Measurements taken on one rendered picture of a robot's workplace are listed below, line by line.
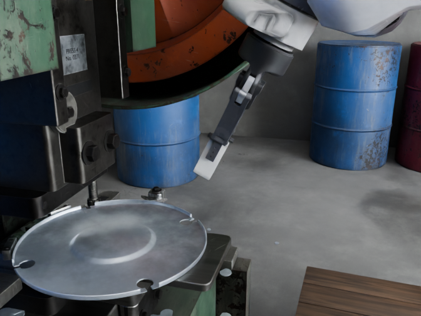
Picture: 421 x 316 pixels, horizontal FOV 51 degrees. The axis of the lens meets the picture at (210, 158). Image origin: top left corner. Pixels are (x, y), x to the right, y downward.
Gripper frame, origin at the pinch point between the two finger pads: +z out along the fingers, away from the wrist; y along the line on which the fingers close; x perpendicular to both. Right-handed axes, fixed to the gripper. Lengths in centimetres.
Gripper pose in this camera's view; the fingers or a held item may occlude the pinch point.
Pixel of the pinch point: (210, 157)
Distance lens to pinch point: 70.7
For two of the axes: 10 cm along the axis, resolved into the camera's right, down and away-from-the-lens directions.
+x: -8.8, -4.8, 0.4
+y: 2.2, -3.2, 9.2
